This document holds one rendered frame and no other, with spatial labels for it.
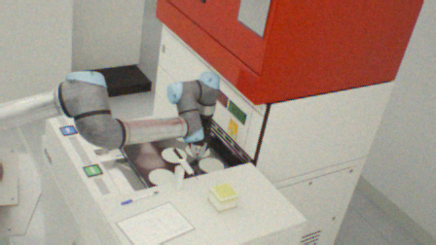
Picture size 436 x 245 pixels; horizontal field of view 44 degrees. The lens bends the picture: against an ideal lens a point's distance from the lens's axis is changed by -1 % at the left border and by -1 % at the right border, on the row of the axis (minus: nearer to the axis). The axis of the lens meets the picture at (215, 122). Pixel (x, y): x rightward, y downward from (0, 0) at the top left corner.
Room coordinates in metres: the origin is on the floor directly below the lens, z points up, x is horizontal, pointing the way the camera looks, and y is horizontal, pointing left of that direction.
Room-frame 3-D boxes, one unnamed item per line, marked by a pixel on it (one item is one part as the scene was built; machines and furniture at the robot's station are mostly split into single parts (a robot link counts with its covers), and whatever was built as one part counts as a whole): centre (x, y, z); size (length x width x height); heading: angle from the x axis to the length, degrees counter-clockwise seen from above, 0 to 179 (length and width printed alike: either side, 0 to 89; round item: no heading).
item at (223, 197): (1.40, -0.07, 1.00); 0.07 x 0.07 x 0.07; 38
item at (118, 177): (1.56, 0.34, 0.87); 0.36 x 0.08 x 0.03; 37
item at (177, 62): (2.02, 0.07, 1.02); 0.82 x 0.03 x 0.40; 37
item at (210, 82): (1.74, 0.05, 1.21); 0.09 x 0.08 x 0.11; 124
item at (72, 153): (1.56, 0.47, 0.89); 0.55 x 0.09 x 0.14; 37
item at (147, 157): (1.73, 0.14, 0.90); 0.34 x 0.34 x 0.01; 37
